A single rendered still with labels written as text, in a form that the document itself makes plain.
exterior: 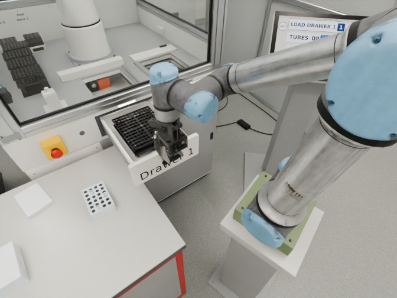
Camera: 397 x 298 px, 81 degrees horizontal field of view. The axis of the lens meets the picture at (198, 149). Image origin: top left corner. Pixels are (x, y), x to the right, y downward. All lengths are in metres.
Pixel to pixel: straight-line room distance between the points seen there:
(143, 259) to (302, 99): 1.16
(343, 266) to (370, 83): 1.61
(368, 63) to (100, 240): 0.84
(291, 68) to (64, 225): 0.85
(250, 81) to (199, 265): 1.26
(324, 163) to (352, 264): 1.51
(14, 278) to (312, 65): 0.92
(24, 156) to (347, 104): 1.04
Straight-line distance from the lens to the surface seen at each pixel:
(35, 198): 1.07
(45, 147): 1.04
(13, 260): 0.93
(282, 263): 0.86
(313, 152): 0.41
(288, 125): 1.59
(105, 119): 1.10
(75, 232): 0.94
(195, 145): 0.93
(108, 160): 1.10
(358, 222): 2.07
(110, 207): 0.91
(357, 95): 0.32
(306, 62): 0.50
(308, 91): 1.47
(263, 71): 0.55
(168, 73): 0.59
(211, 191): 1.84
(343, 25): 1.41
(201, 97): 0.54
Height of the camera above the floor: 1.53
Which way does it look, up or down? 46 degrees down
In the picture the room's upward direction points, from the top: 1 degrees clockwise
